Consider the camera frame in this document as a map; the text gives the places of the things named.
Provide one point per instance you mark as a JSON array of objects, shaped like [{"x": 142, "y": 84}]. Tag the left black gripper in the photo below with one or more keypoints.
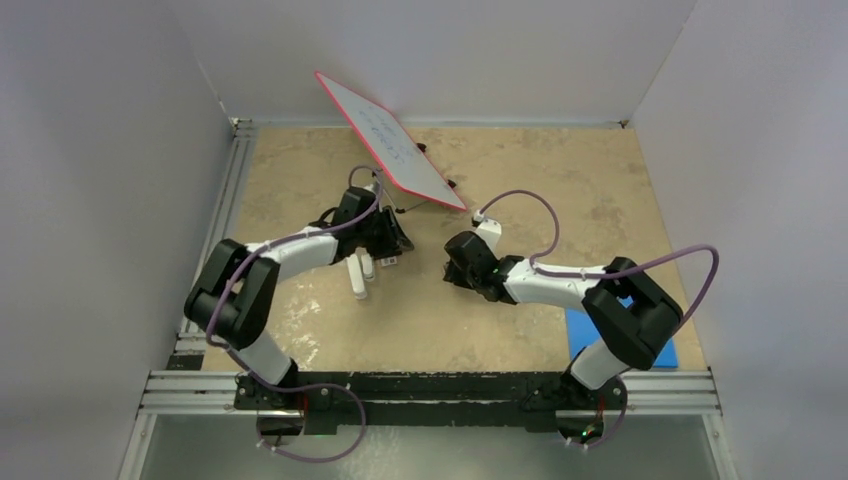
[{"x": 393, "y": 241}]

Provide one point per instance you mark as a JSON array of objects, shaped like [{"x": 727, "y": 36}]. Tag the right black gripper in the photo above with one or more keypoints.
[{"x": 453, "y": 275}]

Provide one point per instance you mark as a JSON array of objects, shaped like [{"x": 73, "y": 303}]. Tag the white stapler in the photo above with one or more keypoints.
[{"x": 361, "y": 270}]

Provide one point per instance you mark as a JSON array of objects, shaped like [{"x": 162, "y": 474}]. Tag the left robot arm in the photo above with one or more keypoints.
[{"x": 231, "y": 298}]

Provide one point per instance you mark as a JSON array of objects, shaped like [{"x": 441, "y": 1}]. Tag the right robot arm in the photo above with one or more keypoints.
[{"x": 573, "y": 288}]

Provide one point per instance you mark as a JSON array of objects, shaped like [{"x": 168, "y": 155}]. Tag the red framed whiteboard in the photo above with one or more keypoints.
[{"x": 401, "y": 160}]

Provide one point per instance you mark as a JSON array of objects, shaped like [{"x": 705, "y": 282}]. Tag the blue foam pad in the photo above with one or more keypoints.
[{"x": 637, "y": 331}]

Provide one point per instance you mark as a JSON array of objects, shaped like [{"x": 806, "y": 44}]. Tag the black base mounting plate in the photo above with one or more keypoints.
[{"x": 536, "y": 401}]

